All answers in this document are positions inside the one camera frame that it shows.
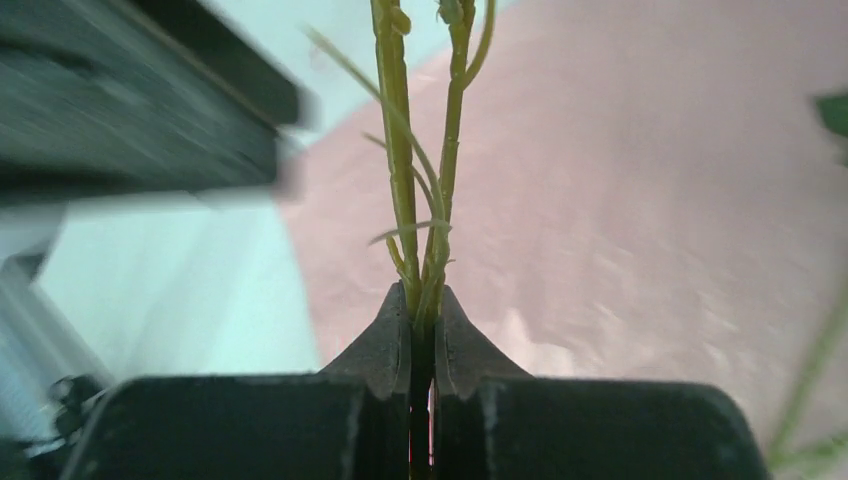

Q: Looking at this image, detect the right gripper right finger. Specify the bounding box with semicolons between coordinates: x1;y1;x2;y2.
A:
434;286;530;400

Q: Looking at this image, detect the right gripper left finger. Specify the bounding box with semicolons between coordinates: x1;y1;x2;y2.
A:
321;282;411;401

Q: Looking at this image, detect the fake flower bouquet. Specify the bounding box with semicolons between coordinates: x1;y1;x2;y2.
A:
304;0;848;465

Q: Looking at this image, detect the purple pink wrapping paper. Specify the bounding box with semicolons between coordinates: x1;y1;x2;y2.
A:
278;0;848;465

